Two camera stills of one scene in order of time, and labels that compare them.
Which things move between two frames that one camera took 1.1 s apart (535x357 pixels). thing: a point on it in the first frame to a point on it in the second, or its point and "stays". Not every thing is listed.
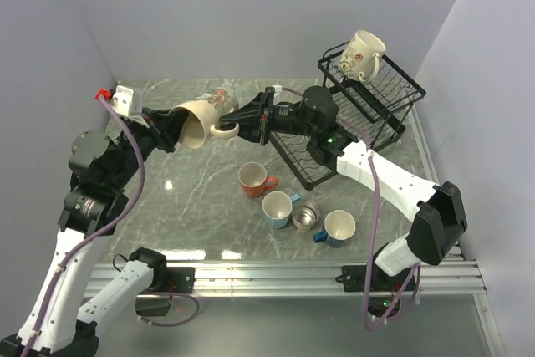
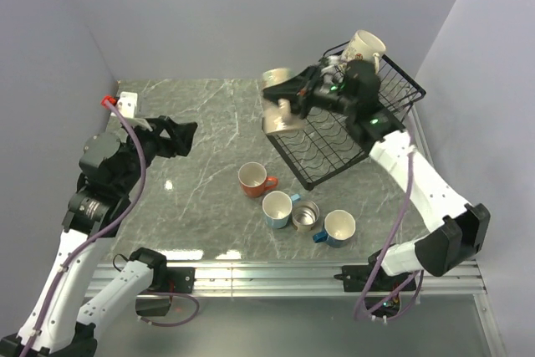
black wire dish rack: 375,108 stays
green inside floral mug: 360,56 stays
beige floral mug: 203,114 to 279,119
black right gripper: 248,118 to 295,87
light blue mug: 277,208 stays
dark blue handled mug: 339,228 stays
